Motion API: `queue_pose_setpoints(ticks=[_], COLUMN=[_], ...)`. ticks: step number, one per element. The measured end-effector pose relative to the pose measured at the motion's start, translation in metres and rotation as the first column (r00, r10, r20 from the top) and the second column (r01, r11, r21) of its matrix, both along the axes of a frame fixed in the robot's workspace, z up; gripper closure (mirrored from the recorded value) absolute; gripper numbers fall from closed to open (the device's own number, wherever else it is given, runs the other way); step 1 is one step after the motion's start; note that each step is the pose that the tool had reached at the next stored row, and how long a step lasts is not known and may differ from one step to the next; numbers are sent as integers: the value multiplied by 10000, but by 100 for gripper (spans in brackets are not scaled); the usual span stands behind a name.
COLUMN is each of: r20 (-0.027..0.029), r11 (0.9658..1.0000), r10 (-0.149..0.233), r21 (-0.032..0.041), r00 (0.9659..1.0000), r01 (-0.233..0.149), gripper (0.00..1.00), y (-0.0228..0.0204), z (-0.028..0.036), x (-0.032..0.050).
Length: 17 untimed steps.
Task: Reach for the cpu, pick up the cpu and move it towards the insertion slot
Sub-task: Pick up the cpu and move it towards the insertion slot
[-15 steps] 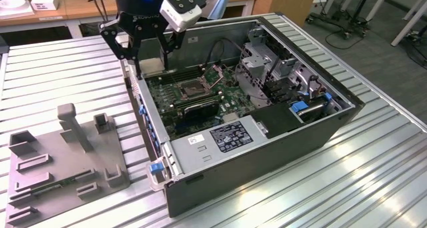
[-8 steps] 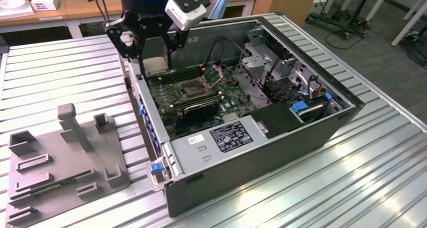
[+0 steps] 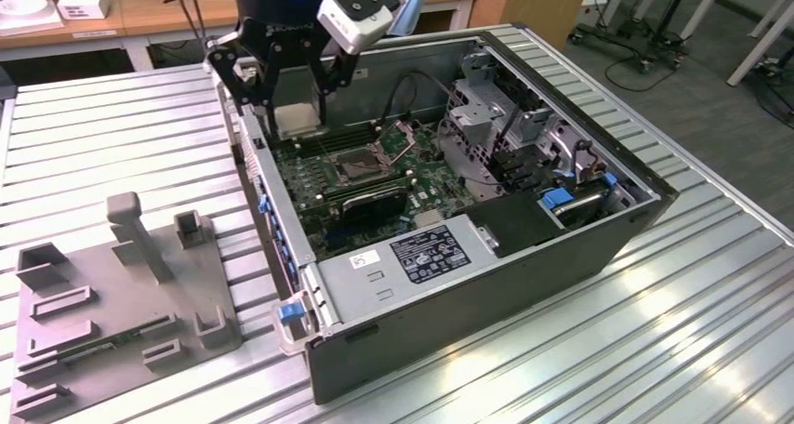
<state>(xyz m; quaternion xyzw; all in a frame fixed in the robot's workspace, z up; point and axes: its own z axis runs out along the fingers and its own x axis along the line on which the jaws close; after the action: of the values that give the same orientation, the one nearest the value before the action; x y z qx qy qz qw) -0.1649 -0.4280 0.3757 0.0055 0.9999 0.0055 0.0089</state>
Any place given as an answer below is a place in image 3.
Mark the grey power supply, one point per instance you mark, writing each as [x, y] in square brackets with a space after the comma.
[372, 280]

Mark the white table leg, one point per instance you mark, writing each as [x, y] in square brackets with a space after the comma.
[753, 52]

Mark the CPU socket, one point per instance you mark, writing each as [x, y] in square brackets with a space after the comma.
[359, 168]

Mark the green RAM stick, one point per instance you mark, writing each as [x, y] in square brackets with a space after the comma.
[99, 347]

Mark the wooden cabinet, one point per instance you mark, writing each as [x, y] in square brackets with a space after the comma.
[546, 5]

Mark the small blue clip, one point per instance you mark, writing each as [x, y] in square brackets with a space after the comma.
[607, 180]

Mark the silver CPU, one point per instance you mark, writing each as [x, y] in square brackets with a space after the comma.
[297, 119]

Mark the blue case latch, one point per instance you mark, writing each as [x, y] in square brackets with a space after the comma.
[289, 313]

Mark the black open PC case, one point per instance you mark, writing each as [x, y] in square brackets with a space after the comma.
[464, 312]

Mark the white round dish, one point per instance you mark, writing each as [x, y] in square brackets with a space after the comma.
[28, 12]

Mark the silver drive cage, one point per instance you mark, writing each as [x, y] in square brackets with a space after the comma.
[478, 117]

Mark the green motherboard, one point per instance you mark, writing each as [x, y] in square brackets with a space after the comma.
[428, 163]

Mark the grey parts rack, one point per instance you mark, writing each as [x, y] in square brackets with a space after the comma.
[124, 294]

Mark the blue disk carrier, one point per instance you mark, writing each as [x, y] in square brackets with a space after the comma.
[554, 198]

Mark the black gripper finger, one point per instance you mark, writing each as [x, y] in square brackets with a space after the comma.
[328, 75]
[248, 87]

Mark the white cardboard box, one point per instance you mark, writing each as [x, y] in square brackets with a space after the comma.
[80, 5]

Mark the black RAM slot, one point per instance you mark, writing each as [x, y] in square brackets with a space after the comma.
[354, 133]
[354, 128]
[354, 138]

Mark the black wheeled cart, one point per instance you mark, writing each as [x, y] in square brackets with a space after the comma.
[644, 47]

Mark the small silver heatsink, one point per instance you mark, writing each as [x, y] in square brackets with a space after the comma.
[428, 218]

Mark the black graphics card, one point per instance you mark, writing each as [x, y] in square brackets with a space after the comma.
[375, 208]

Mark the blue slot retainer strip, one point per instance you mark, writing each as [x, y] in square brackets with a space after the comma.
[263, 205]

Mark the thin metal locking lever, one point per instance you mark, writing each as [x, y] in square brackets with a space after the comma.
[323, 149]

